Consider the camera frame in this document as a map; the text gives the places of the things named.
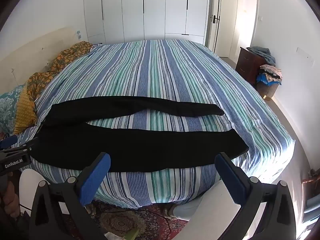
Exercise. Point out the black pants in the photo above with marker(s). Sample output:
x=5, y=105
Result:
x=125, y=145

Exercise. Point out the red patterned rug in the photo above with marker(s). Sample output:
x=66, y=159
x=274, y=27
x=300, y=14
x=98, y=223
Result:
x=125, y=222

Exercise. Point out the brown wooden furniture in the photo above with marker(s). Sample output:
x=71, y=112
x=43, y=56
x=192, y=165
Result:
x=311, y=180

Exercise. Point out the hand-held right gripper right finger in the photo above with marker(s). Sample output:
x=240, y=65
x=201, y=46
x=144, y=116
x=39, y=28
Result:
x=231, y=180

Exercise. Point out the striped bed sheet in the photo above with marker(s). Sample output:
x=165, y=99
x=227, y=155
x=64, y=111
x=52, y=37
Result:
x=162, y=75

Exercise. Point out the white wall plate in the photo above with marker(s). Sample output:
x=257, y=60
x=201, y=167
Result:
x=305, y=56

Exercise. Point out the orange floral blanket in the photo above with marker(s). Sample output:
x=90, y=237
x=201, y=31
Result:
x=62, y=60

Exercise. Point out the person's right leg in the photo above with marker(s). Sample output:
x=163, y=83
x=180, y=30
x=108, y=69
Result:
x=207, y=212

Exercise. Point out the person's leg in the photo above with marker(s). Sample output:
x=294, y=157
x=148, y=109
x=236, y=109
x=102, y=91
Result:
x=207, y=212
x=32, y=192

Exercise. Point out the beige headboard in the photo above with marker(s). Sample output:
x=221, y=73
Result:
x=30, y=50

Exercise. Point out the dark wooden dresser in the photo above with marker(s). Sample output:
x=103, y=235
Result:
x=248, y=65

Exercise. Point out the pink clothes pile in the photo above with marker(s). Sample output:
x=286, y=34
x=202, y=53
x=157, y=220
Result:
x=271, y=72

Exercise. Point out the person's left leg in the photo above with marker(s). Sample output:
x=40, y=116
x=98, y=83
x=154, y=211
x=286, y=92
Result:
x=32, y=192

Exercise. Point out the white door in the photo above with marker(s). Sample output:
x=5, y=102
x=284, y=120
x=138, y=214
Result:
x=212, y=35

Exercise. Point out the woven laundry basket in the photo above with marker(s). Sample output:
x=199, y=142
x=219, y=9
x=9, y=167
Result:
x=267, y=90

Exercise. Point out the green object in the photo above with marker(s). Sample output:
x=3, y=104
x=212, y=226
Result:
x=132, y=236

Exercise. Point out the teal patterned pillow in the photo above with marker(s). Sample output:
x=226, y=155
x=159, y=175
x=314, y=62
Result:
x=7, y=110

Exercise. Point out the yellow pillow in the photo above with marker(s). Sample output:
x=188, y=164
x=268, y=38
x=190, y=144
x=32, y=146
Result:
x=25, y=115

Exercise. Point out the wall socket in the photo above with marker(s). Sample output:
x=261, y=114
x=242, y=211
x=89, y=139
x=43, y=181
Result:
x=79, y=34

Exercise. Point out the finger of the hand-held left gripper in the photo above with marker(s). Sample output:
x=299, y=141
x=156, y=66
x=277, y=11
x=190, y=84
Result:
x=7, y=142
x=25, y=147

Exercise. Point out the white wardrobe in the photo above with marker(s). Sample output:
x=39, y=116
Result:
x=150, y=7

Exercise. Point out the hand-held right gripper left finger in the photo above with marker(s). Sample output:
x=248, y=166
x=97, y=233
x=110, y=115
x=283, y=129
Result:
x=95, y=180

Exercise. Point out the person's left hand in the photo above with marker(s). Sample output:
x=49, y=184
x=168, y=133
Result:
x=10, y=201

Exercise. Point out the grey clothes pile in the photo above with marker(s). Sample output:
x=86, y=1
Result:
x=262, y=52

